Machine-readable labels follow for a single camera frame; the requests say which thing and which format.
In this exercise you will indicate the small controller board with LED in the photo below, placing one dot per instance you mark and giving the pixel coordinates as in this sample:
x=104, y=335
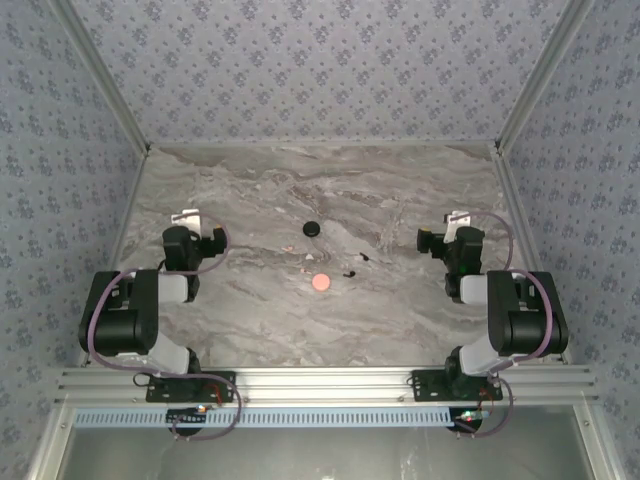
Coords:
x=470, y=416
x=187, y=416

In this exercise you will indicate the aluminium corner post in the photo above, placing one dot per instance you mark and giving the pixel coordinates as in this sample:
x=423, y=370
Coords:
x=542, y=75
x=105, y=75

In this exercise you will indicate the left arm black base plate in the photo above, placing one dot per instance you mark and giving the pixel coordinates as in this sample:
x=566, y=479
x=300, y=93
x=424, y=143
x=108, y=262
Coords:
x=227, y=377

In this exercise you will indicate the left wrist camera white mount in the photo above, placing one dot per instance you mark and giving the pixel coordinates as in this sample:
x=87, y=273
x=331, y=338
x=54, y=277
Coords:
x=186, y=219

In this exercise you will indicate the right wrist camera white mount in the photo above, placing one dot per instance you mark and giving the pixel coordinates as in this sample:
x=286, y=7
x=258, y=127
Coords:
x=459, y=220

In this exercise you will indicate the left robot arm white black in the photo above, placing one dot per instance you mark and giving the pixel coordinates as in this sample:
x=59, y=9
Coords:
x=120, y=320

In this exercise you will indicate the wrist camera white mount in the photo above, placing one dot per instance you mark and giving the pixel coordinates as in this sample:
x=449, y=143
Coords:
x=459, y=220
x=186, y=219

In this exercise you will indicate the grey metal panel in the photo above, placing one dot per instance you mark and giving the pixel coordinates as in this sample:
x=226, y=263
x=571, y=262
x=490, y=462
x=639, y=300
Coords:
x=320, y=455

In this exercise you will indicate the pink earbud charging case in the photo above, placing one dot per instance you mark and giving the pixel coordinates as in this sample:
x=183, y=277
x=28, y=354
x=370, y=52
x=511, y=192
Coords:
x=320, y=283

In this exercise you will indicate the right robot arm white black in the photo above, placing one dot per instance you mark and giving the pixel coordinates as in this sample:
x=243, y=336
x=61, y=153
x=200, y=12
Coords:
x=525, y=320

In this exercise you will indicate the aluminium mounting rail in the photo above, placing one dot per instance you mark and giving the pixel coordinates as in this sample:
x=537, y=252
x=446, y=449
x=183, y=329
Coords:
x=325, y=385

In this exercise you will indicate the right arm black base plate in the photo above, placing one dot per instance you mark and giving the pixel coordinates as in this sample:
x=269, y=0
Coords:
x=425, y=392

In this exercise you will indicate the aluminium frame leg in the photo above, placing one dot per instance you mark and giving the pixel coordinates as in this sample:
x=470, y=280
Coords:
x=600, y=445
x=47, y=445

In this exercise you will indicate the black earbud charging case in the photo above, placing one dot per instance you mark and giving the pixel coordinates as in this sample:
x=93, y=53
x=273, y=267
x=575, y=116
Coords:
x=312, y=229

